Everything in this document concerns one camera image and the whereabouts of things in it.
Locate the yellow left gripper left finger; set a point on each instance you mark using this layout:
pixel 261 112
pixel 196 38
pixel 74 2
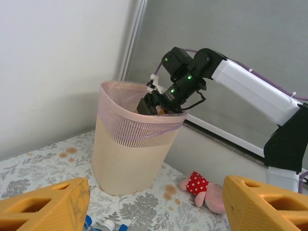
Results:
pixel 72 207

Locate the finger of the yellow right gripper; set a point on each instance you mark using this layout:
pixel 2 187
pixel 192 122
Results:
pixel 148 106

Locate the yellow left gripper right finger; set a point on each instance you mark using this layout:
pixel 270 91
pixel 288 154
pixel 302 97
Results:
pixel 238 207

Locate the small clear bottle blue cap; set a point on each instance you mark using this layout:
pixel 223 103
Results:
pixel 88 223

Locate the clear bottle large blue label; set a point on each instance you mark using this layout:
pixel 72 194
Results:
pixel 109 225

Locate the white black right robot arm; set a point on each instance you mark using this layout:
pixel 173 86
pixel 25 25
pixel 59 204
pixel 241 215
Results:
pixel 252 86

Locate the pink bin liner bag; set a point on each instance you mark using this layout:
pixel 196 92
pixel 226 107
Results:
pixel 113 106

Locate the beige plastic waste bin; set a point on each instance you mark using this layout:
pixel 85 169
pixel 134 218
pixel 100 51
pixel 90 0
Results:
pixel 125 163

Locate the pink doll red polka-dot dress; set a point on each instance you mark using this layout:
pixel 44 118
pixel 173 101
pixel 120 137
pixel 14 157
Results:
pixel 197 183

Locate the floral tablecloth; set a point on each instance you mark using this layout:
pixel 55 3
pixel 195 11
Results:
pixel 48 163

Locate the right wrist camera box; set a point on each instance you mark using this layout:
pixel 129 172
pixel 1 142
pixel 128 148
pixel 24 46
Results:
pixel 154 83

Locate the aluminium frame post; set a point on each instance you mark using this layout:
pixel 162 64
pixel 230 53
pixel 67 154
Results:
pixel 134 36

